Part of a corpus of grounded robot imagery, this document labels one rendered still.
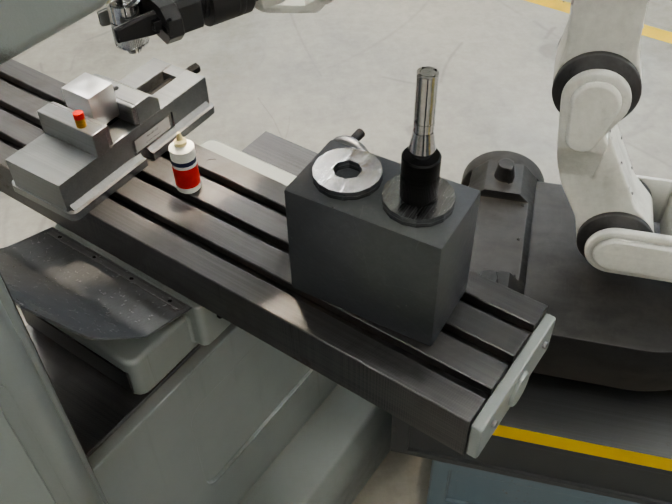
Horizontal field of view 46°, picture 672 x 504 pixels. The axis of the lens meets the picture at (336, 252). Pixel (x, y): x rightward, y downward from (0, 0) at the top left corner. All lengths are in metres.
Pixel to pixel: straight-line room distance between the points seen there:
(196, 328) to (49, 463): 0.33
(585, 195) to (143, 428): 0.90
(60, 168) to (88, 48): 2.35
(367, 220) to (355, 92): 2.22
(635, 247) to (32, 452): 1.10
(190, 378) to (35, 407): 0.38
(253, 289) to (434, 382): 0.29
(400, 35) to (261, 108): 0.76
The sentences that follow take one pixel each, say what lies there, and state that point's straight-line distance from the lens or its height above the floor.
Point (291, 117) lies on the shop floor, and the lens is 3.05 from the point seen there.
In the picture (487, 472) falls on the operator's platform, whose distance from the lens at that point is 1.83.
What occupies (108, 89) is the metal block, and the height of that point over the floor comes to 1.08.
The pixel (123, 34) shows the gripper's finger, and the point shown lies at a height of 1.24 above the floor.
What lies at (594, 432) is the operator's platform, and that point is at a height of 0.40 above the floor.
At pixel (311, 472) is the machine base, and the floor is 0.20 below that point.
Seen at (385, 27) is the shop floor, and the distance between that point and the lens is 3.59.
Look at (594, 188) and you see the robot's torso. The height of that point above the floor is 0.80.
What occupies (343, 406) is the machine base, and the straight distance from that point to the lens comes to 1.90.
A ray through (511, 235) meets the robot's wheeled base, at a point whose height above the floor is 0.59.
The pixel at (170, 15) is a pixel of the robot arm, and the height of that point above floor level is 1.26.
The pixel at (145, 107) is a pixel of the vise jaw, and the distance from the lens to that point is 1.35.
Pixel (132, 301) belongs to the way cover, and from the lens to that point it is 1.25.
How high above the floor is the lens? 1.79
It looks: 46 degrees down
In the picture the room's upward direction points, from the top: 1 degrees counter-clockwise
